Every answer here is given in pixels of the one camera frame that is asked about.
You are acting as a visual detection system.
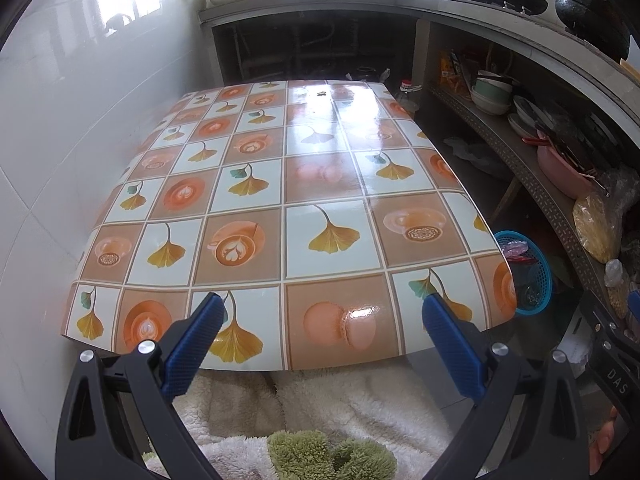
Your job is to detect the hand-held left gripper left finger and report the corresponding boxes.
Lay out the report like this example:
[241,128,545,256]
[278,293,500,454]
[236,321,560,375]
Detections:
[55,292,226,480]

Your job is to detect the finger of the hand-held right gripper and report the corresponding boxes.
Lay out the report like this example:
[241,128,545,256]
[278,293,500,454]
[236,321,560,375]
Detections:
[581,287,627,361]

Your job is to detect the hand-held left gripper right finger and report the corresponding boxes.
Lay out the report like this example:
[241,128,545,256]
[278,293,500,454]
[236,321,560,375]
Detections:
[421,294,591,480]

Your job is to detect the blue plastic basket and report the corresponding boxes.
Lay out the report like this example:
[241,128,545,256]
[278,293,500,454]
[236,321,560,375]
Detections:
[492,230,554,317]

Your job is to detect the person's right hand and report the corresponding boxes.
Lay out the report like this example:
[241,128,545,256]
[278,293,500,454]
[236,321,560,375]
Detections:
[587,405,622,477]

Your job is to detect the white plastic bag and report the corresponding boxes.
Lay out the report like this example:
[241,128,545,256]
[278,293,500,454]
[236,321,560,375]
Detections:
[564,330,594,377]

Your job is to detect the small plastic grain bottle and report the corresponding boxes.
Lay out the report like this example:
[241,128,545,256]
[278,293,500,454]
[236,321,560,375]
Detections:
[604,259,632,319]

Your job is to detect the bag of yellow grain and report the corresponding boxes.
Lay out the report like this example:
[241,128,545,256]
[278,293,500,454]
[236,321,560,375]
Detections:
[571,192,624,264]

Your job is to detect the white fleece pants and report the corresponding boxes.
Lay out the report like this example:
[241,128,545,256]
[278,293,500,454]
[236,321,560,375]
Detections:
[145,360,492,480]

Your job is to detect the pink plastic basin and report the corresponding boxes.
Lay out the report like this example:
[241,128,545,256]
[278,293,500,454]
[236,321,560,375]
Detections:
[536,142,602,202]

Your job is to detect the green fluffy cloth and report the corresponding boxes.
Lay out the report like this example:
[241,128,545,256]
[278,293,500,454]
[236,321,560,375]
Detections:
[267,430,399,480]

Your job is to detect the grey perforated metal shelf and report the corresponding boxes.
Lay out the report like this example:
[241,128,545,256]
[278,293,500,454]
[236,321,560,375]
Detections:
[426,82,602,292]

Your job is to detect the white crumpled bag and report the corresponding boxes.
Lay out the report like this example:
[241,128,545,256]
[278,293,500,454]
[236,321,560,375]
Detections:
[444,135,502,172]

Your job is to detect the stack of plates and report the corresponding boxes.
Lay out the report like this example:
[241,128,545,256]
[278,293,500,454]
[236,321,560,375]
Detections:
[506,95,544,139]

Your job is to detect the stack of bowls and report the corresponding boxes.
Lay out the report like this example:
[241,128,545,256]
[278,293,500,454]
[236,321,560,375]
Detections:
[469,70,517,117]

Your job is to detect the orange snack packets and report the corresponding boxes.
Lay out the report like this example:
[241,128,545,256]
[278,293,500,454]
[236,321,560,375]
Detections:
[438,52,464,87]

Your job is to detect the black bucket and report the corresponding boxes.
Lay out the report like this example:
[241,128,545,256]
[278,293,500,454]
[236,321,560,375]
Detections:
[356,65,392,84]

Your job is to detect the black cooking pot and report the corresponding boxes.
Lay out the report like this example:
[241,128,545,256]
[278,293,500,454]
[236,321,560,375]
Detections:
[551,0,632,59]

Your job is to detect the concrete kitchen counter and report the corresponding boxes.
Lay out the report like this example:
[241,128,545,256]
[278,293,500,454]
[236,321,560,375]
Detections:
[199,0,640,122]

